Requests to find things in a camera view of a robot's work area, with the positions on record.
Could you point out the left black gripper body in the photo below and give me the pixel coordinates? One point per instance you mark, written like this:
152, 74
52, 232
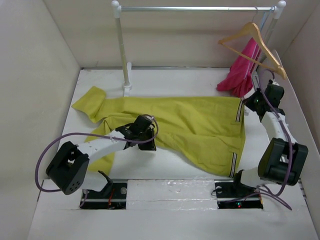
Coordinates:
147, 145

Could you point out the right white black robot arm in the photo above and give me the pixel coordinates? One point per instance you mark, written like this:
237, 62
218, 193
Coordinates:
284, 158

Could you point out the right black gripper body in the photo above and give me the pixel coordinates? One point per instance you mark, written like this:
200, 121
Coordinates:
254, 101

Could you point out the yellow-green trousers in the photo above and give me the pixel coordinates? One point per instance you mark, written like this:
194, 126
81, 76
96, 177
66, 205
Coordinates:
208, 130

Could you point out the blue hanger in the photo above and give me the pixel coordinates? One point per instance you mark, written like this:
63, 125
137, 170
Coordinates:
256, 52

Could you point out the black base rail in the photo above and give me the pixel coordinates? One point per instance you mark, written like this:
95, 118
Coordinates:
227, 196

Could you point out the white metal clothes rack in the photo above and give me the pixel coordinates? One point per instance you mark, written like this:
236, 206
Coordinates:
249, 29

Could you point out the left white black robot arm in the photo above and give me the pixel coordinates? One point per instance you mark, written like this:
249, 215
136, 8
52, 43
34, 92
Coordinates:
69, 167

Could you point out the pink hanging garment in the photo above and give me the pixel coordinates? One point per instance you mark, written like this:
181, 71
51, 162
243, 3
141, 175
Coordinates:
239, 79

